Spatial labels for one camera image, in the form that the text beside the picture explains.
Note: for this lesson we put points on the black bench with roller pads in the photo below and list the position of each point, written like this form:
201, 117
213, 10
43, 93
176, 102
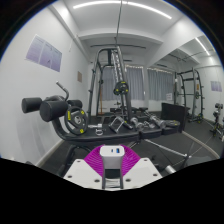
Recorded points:
106, 135

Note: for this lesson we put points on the white charger block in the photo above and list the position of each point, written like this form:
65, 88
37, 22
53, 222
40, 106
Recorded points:
111, 163

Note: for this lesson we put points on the small purple wall poster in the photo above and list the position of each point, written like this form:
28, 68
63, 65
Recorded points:
216, 86

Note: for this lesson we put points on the black yellow weight plate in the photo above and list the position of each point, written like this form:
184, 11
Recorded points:
76, 120
120, 88

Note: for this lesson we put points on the small brown wall plaque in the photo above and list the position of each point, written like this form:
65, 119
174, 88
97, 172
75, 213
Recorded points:
79, 76

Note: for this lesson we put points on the long ceiling light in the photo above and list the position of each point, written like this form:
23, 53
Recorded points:
143, 6

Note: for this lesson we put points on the black squat rack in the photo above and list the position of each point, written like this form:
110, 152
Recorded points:
194, 90

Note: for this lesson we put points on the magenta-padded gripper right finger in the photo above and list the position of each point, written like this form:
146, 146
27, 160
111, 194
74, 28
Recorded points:
133, 163

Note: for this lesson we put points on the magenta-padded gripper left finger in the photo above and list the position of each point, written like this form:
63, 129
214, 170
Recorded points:
93, 163

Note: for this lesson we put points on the grey window curtain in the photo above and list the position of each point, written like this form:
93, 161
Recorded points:
135, 83
161, 85

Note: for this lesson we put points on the dumbbell rack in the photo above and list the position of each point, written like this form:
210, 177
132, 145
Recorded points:
218, 121

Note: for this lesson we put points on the black box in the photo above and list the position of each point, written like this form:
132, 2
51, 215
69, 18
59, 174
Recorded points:
175, 115

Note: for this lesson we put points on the silver barbell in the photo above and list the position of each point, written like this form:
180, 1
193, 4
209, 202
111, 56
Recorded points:
166, 148

